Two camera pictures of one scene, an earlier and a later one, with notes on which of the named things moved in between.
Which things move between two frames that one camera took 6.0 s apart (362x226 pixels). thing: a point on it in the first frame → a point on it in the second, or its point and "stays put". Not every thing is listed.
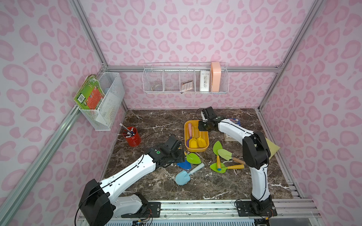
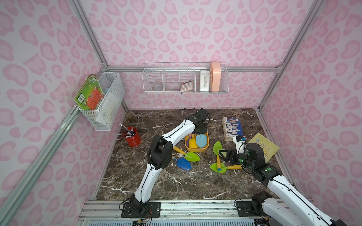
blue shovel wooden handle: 185,165 stays put
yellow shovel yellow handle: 193,141 stays put
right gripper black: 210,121 → 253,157
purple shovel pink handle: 190,127 stays put
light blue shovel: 183,177 → 201,140
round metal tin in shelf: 157,87 stays put
